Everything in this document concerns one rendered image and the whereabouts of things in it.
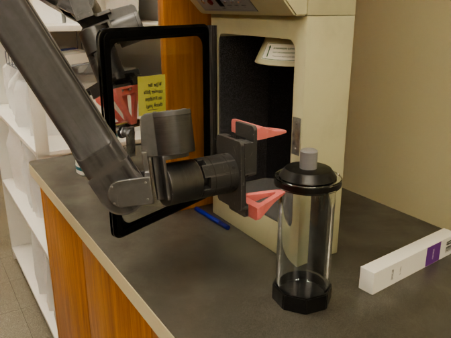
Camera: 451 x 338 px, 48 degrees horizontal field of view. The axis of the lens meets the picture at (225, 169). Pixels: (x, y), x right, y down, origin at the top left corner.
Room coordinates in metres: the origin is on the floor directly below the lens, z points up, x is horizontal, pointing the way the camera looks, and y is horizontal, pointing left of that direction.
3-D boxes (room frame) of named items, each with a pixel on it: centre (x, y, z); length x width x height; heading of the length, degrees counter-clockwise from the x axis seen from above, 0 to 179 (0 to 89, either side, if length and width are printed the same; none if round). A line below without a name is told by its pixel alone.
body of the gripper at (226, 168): (0.68, 0.01, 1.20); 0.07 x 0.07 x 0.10; 32
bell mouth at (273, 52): (1.05, -0.15, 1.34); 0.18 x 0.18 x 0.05
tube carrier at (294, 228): (0.77, -0.13, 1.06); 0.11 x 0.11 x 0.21
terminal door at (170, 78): (1.01, 0.13, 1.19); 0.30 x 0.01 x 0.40; 143
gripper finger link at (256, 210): (0.71, -0.05, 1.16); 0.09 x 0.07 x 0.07; 122
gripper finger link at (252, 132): (0.72, -0.05, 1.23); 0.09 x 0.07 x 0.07; 122
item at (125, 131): (0.92, 0.18, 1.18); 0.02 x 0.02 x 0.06; 53
